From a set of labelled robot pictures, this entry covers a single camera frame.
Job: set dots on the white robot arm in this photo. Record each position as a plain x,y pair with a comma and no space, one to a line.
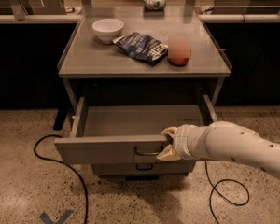
222,141

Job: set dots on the dark blue chip bag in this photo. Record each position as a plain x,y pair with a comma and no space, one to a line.
143,48

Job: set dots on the crumpled green white can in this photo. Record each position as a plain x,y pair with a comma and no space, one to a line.
154,5

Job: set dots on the grey top drawer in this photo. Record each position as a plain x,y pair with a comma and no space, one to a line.
129,134

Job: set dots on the grey drawer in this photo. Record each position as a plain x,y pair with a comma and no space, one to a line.
129,134
157,168

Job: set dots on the grey bottom drawer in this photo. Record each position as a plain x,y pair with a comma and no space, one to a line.
157,168

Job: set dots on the grey metal drawer cabinet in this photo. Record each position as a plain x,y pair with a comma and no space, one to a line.
105,76

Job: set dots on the red apple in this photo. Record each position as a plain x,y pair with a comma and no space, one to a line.
179,50

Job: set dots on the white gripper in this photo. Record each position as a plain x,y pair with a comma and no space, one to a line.
181,143

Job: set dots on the white ceramic bowl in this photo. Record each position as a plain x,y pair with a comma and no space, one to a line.
107,30

